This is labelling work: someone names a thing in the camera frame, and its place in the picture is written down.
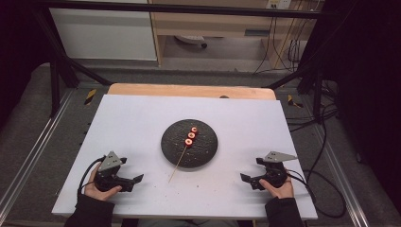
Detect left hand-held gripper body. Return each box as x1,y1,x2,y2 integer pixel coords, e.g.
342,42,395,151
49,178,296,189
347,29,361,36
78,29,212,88
94,150,135,193

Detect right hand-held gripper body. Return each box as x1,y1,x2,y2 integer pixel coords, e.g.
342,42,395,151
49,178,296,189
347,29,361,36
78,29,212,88
250,150,299,191

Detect person's right hand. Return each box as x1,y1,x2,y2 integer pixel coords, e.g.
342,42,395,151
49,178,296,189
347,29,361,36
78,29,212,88
258,175,295,200

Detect person's left hand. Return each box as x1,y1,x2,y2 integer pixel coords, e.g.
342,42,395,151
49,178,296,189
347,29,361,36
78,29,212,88
83,163,123,202

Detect thin wooden skewer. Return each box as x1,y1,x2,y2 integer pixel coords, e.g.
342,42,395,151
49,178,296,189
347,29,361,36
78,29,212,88
167,145,187,184

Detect black round plate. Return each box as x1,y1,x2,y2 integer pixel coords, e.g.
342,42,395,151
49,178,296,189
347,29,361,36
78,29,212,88
160,118,219,170

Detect yellow and black tape strip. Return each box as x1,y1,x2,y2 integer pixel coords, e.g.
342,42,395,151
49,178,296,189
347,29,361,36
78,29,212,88
287,94,304,109
83,88,97,106

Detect black metal stand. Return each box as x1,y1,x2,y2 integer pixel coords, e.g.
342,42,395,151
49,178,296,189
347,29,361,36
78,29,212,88
32,9,113,119
267,13,326,125

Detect wooden table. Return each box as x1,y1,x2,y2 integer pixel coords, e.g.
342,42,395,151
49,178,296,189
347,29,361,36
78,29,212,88
107,82,278,101

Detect white cabinet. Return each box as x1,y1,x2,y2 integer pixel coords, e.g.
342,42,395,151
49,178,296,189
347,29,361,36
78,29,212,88
49,7,158,61

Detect dark curtain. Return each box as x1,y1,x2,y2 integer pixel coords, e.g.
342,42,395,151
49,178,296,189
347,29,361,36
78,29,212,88
0,0,53,131
322,0,401,207

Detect white chair base with caster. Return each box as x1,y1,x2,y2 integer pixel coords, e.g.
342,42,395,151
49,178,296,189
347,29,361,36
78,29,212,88
174,34,209,49

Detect light wooden desk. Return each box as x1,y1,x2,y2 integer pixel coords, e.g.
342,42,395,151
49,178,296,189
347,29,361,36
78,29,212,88
148,0,320,69

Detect white power strip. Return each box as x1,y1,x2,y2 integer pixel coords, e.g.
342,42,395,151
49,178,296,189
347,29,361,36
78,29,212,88
266,0,293,10

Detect black metal crossbar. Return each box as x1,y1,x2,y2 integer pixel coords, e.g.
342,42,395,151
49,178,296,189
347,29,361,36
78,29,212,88
37,0,329,20

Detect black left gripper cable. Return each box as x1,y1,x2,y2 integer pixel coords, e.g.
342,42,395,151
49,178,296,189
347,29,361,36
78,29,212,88
77,155,107,201

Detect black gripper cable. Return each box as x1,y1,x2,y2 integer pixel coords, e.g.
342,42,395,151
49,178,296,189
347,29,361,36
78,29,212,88
77,155,107,201
285,168,347,219

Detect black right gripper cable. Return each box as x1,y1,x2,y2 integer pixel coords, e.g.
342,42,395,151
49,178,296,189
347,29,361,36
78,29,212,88
285,168,347,219

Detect aluminium floor rail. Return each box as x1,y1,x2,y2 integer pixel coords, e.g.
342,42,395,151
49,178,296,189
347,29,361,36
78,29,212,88
314,125,371,227
0,89,76,216

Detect black floor cables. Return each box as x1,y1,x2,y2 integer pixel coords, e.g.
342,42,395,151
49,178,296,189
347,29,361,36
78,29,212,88
285,79,340,133

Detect bundle of hanging cables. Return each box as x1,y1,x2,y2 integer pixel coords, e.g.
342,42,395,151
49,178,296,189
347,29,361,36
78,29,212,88
253,12,305,76

